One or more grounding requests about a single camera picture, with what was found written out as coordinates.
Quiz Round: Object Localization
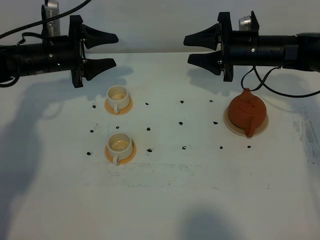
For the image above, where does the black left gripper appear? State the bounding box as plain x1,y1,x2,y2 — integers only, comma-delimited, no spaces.
46,15,119,88

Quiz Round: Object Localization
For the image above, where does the white teacup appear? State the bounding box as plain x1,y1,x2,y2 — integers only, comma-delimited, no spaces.
107,85,130,114
106,132,134,166

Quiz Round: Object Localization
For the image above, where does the far orange coaster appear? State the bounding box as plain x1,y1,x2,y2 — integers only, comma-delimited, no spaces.
104,97,133,116

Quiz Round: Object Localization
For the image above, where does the near white teacup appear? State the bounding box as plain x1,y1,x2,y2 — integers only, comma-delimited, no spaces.
106,132,134,166

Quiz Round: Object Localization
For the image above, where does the orange coaster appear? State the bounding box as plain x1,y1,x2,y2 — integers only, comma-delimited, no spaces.
104,141,137,165
104,97,133,116

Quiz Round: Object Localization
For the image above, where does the beige teapot coaster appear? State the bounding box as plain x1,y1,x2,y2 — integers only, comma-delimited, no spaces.
223,107,269,138

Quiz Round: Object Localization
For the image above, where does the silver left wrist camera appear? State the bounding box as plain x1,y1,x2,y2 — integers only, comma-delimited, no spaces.
41,0,61,37

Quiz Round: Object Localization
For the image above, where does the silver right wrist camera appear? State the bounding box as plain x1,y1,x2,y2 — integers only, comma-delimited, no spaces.
238,15,256,31

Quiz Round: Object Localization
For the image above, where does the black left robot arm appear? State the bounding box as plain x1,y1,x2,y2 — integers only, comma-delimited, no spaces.
0,15,119,88

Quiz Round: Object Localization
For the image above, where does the brown clay teapot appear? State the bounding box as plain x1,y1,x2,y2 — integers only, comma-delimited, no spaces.
228,88,267,138

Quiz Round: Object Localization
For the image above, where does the far white teacup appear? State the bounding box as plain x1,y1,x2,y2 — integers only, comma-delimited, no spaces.
107,85,130,114

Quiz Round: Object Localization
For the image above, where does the black left camera cable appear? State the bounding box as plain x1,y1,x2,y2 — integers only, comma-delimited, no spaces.
0,0,92,40

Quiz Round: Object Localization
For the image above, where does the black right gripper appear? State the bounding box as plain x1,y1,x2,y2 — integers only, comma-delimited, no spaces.
183,11,260,82

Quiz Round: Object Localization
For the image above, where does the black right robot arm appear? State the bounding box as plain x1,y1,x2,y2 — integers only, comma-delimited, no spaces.
183,12,320,82

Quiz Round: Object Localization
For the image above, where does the near orange coaster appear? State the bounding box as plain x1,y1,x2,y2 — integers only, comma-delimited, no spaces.
104,141,137,165

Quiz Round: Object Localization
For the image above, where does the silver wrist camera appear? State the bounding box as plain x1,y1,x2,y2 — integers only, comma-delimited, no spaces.
41,0,61,37
238,15,256,31

